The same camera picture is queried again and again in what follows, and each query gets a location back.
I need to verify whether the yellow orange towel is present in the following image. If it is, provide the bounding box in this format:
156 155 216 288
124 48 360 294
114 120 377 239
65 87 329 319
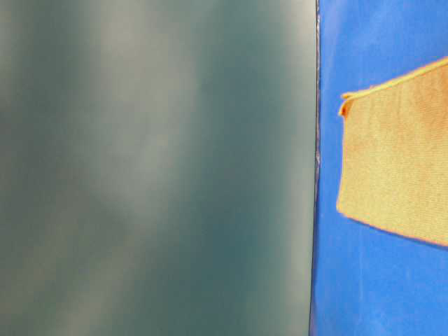
337 59 447 246

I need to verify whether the blue table cover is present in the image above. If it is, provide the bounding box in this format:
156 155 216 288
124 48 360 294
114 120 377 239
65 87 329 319
311 1 447 335

